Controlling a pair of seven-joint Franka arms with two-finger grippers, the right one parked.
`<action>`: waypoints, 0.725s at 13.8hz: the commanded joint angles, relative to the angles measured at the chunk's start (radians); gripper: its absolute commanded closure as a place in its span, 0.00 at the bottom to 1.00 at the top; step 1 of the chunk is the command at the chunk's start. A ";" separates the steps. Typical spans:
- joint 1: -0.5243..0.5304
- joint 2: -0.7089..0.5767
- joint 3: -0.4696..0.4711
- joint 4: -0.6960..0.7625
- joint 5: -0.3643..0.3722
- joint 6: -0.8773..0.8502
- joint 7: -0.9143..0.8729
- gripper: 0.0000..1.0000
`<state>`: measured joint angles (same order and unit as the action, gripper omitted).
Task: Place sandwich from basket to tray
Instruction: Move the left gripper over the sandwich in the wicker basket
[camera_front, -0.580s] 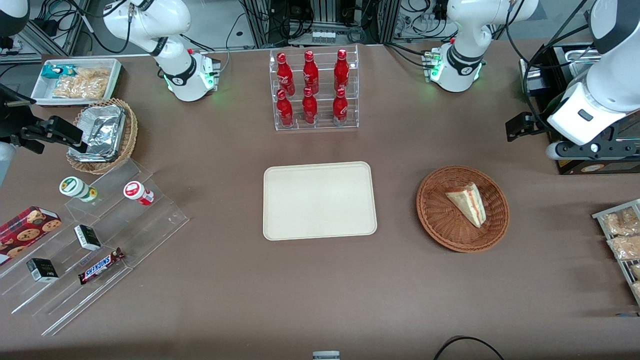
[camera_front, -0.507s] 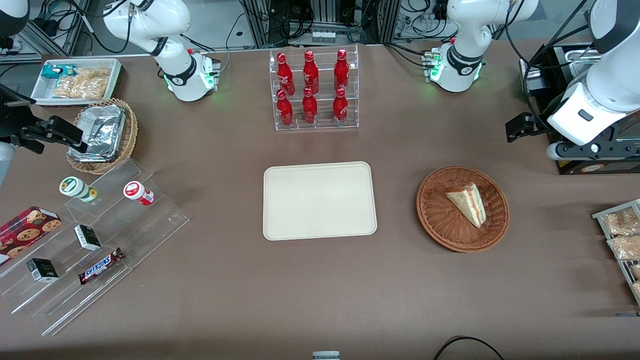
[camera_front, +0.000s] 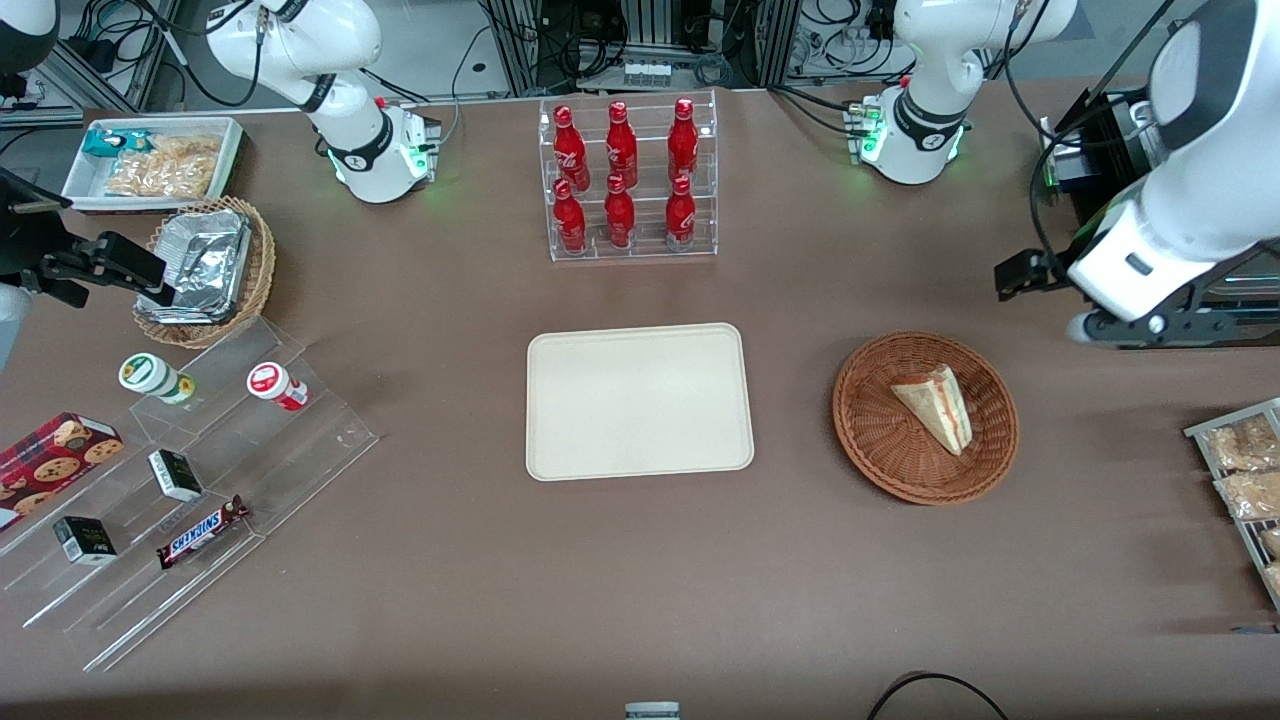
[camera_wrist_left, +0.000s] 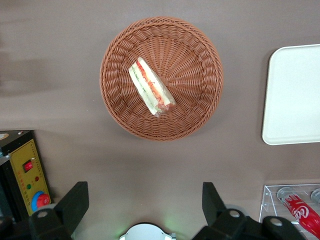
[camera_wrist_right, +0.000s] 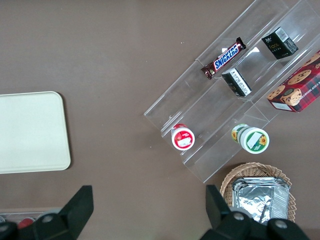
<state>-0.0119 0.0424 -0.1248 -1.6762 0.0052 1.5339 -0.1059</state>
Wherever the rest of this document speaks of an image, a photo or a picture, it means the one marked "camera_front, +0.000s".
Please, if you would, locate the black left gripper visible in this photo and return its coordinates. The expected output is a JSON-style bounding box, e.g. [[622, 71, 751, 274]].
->
[[994, 240, 1280, 349]]

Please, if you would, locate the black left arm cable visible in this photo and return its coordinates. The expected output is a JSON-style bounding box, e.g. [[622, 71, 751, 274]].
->
[[1003, 0, 1181, 276]]

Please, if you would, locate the white rectangular bin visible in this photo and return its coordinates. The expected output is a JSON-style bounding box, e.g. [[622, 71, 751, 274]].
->
[[60, 116, 247, 214]]

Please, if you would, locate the red tartan cookie box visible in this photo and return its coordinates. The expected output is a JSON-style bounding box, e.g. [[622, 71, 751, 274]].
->
[[0, 412, 126, 532]]

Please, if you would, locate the tray of packaged snacks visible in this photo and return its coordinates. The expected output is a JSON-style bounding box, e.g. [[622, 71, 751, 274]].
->
[[1184, 397, 1280, 613]]

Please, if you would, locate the black cable loop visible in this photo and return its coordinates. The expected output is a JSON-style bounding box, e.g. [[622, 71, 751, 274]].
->
[[865, 671, 1012, 720]]

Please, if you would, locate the aluminium frame structure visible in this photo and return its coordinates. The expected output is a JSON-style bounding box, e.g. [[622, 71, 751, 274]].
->
[[478, 0, 803, 97]]

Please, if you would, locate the small black carton box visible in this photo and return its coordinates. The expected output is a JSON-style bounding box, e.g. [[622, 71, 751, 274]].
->
[[148, 449, 205, 503], [52, 516, 119, 567]]

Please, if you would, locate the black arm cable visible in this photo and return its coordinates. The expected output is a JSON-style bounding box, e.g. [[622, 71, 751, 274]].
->
[[1003, 0, 1181, 276], [160, 0, 301, 109]]

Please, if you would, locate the brown round wicker basket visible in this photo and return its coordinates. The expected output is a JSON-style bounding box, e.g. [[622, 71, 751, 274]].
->
[[832, 331, 1020, 506]]

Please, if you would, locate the light tan wicker basket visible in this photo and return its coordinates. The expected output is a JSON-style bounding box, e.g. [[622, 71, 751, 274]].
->
[[133, 196, 277, 350]]

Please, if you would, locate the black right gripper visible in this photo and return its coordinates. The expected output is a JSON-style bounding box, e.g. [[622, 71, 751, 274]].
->
[[0, 215, 178, 310]]

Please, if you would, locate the Snickers chocolate bar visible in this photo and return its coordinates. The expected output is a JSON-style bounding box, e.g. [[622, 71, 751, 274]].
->
[[157, 495, 250, 571]]

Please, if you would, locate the clear acrylic bottle rack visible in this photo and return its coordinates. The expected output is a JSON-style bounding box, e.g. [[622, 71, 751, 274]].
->
[[538, 89, 720, 264]]

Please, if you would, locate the red strawberry yogurt cup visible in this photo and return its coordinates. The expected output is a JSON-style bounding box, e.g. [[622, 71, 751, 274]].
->
[[247, 362, 310, 412]]

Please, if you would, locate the cream plastic tray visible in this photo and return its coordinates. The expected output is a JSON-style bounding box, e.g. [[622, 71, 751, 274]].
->
[[526, 322, 756, 483]]

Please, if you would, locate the red cola bottle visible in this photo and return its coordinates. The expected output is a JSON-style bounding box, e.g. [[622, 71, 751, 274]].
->
[[665, 174, 698, 252], [553, 104, 592, 193], [604, 173, 638, 250], [668, 97, 701, 183], [605, 101, 640, 189], [552, 178, 589, 255]]

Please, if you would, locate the clear bag of chips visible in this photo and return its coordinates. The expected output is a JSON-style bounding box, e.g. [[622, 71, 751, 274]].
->
[[104, 134, 223, 200]]

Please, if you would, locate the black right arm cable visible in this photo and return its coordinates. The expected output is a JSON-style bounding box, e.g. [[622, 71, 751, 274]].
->
[[160, 0, 301, 109]]

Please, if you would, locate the silver foil packet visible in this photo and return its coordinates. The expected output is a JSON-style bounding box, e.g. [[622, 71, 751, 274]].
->
[[138, 209, 252, 325]]

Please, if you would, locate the triangle sandwich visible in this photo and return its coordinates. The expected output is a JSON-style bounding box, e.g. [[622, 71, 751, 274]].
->
[[890, 364, 974, 457]]

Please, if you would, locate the clear acrylic stepped shelf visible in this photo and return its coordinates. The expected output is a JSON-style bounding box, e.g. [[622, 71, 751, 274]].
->
[[0, 318, 380, 674]]

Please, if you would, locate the teal snack packet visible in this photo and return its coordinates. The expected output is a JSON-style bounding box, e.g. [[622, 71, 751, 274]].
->
[[82, 129, 153, 160]]

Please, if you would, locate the green sunflower yogurt cup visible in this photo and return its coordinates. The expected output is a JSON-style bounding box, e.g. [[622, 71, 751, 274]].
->
[[119, 353, 197, 406]]

